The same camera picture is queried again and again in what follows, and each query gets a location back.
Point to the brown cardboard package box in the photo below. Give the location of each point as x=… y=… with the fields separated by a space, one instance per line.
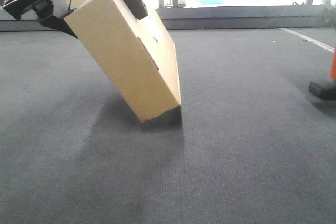
x=137 y=55

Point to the white background table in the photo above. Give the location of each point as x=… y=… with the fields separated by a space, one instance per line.
x=234 y=3

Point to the blue flat tray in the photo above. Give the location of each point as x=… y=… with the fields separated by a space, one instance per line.
x=209 y=2

